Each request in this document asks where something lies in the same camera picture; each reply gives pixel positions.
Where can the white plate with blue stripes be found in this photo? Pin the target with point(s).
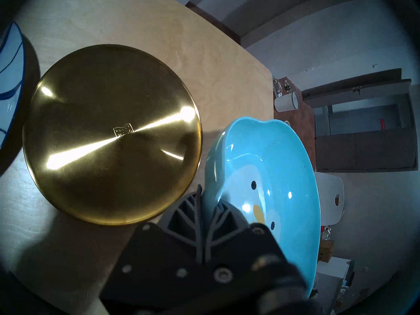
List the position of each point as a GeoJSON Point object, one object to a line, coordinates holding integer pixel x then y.
{"type": "Point", "coordinates": [10, 88]}

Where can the white storage box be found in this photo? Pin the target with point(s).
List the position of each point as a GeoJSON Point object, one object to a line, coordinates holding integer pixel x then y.
{"type": "Point", "coordinates": [334, 278]}

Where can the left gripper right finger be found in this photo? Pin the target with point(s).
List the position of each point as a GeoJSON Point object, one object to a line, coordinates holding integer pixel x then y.
{"type": "Point", "coordinates": [236, 248]}

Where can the blue penguin plate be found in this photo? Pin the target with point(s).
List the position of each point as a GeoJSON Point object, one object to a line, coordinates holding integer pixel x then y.
{"type": "Point", "coordinates": [279, 160]}

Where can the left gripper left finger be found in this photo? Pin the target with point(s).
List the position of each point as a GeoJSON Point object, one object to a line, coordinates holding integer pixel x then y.
{"type": "Point", "coordinates": [164, 252]}

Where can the dark grey door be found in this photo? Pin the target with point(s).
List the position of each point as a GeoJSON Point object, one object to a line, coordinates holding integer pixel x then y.
{"type": "Point", "coordinates": [364, 143]}

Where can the white bucket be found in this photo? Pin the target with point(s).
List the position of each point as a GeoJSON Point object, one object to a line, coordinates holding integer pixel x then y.
{"type": "Point", "coordinates": [285, 102]}

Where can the brown cardboard box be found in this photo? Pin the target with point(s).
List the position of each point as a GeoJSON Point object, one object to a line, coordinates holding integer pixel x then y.
{"type": "Point", "coordinates": [326, 250]}

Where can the gold metal plate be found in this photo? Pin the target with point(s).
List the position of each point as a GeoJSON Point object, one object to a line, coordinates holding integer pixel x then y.
{"type": "Point", "coordinates": [108, 130]}

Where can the white swivel chair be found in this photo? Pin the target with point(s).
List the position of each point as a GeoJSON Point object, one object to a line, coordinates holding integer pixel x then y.
{"type": "Point", "coordinates": [329, 199]}

